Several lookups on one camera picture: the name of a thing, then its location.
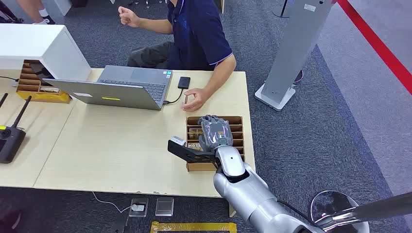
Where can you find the grey laptop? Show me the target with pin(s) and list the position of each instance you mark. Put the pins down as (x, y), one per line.
(96, 95)

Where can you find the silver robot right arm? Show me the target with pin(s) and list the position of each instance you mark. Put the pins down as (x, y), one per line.
(248, 193)

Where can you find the target person's right hand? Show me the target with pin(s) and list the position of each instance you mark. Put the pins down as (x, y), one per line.
(128, 16)

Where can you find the wooden card holder yellow base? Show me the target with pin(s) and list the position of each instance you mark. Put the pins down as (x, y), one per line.
(42, 97)

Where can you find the bystander person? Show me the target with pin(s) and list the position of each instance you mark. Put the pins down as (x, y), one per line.
(32, 8)

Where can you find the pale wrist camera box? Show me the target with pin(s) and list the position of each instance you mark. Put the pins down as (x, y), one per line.
(177, 140)

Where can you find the target person's left hand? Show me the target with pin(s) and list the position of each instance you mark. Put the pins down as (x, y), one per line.
(198, 98)

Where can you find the grey metal bar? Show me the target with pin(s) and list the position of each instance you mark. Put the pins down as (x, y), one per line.
(379, 207)

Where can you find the target person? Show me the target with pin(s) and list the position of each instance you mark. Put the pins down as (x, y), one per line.
(199, 38)

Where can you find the dark brown key card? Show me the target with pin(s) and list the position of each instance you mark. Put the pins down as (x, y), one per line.
(194, 133)

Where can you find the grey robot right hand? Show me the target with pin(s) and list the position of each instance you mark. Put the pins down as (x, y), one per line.
(214, 133)

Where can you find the black controller with antennas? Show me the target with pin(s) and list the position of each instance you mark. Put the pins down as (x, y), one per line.
(11, 144)

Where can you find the floor socket with plug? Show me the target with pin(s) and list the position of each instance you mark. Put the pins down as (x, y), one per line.
(138, 207)

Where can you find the black round stand base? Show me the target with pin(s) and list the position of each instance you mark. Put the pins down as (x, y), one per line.
(283, 6)

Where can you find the grey kiosk stand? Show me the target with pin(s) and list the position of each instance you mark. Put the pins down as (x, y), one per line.
(296, 48)

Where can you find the target person's left forearm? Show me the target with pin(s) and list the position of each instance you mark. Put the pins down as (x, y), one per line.
(219, 77)

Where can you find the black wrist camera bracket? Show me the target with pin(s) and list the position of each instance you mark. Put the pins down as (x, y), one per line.
(180, 151)

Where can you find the black floor plate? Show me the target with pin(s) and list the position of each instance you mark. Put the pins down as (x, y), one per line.
(120, 225)

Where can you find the black external drive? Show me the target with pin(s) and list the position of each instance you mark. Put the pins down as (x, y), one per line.
(183, 82)

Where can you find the black tripod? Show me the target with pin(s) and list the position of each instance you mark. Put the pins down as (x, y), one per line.
(6, 11)

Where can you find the closed metal floor socket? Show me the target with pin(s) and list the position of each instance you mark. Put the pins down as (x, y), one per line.
(164, 206)

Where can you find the target person's right forearm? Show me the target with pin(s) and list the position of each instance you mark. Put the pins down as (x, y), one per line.
(154, 25)

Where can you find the wooden table leg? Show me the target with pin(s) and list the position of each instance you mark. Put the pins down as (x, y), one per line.
(232, 214)

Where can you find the yellow floor tape frame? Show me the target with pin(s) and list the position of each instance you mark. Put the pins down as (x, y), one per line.
(193, 226)

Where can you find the red floor tape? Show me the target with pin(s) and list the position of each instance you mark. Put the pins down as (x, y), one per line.
(373, 40)

